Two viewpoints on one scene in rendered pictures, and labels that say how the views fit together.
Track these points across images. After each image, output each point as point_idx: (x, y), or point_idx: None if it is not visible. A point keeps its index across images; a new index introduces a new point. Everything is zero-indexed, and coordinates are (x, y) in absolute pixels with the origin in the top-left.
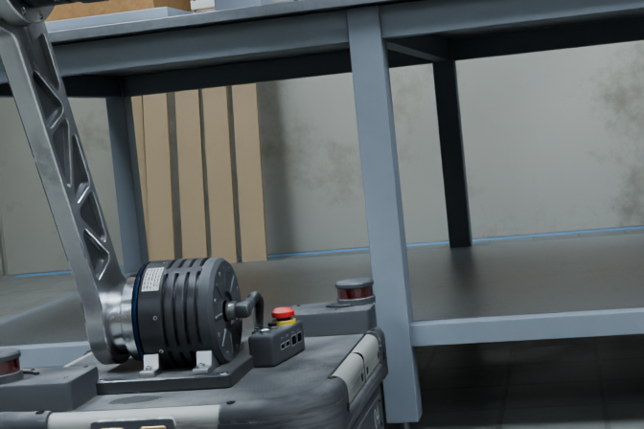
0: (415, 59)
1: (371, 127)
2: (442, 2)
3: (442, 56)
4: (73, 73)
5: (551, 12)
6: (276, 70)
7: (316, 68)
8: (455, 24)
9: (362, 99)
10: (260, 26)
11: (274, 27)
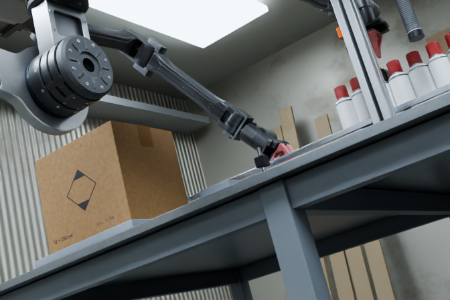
0: (434, 216)
1: (298, 294)
2: (335, 163)
3: (446, 209)
4: (88, 284)
5: (438, 147)
6: (335, 244)
7: (363, 237)
8: (351, 181)
9: (286, 268)
10: (200, 219)
11: (210, 218)
